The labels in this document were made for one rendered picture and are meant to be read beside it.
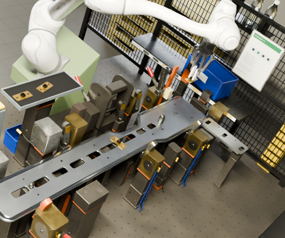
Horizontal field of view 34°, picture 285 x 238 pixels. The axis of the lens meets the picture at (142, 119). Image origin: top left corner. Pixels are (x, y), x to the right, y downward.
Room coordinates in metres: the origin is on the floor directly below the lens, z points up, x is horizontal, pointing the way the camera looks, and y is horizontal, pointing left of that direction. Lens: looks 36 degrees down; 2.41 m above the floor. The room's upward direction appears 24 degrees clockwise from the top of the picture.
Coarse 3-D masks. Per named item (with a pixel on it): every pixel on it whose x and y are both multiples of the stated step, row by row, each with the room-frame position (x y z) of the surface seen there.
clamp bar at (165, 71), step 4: (164, 68) 2.19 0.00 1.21; (168, 68) 2.21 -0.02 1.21; (164, 72) 2.18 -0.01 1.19; (168, 72) 2.18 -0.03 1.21; (160, 76) 2.19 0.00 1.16; (164, 76) 2.21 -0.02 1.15; (160, 80) 2.19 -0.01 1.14; (164, 80) 2.21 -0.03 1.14; (160, 84) 2.18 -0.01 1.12; (164, 84) 2.21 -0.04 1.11; (160, 88) 2.18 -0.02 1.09
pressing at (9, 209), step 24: (144, 120) 1.97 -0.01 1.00; (168, 120) 2.06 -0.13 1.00; (192, 120) 2.16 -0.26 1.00; (96, 144) 1.64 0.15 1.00; (144, 144) 1.78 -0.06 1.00; (24, 168) 1.32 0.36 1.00; (48, 168) 1.37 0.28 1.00; (72, 168) 1.43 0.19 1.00; (96, 168) 1.49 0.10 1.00; (0, 192) 1.16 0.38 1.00; (48, 192) 1.25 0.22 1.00; (0, 216) 1.06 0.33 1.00
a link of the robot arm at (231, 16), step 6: (222, 0) 2.13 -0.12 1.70; (228, 0) 2.14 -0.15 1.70; (216, 6) 2.13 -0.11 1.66; (222, 6) 2.10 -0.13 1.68; (228, 6) 2.10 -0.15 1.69; (234, 6) 2.12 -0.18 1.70; (216, 12) 2.09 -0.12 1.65; (222, 12) 2.09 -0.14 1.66; (228, 12) 2.09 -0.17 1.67; (234, 12) 2.11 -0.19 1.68; (210, 18) 2.12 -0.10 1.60; (216, 18) 2.06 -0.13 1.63; (234, 18) 2.11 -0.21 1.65
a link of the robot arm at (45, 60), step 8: (32, 32) 2.13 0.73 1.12; (40, 32) 2.16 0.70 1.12; (48, 32) 2.19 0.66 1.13; (24, 40) 2.08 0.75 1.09; (32, 40) 2.08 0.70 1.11; (40, 40) 2.09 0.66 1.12; (48, 40) 2.14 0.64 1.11; (24, 48) 2.05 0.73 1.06; (32, 48) 2.04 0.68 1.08; (40, 48) 2.06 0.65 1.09; (48, 48) 2.11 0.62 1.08; (24, 56) 2.08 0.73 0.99; (32, 56) 2.05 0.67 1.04; (40, 56) 2.06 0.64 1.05; (48, 56) 2.10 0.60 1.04; (56, 56) 2.18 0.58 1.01; (32, 64) 2.08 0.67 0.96; (40, 64) 2.08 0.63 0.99; (48, 64) 2.11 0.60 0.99; (56, 64) 2.17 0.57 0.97
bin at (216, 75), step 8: (216, 64) 2.64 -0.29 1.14; (200, 72) 2.50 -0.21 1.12; (208, 72) 2.47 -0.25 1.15; (216, 72) 2.62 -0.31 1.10; (224, 72) 2.60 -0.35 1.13; (200, 80) 2.49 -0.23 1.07; (208, 80) 2.46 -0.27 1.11; (216, 80) 2.43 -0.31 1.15; (224, 80) 2.58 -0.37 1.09; (232, 80) 2.55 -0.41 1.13; (208, 88) 2.45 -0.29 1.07; (216, 88) 2.42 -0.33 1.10; (224, 88) 2.44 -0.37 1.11; (232, 88) 2.52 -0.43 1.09; (216, 96) 2.41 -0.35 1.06; (224, 96) 2.49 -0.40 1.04
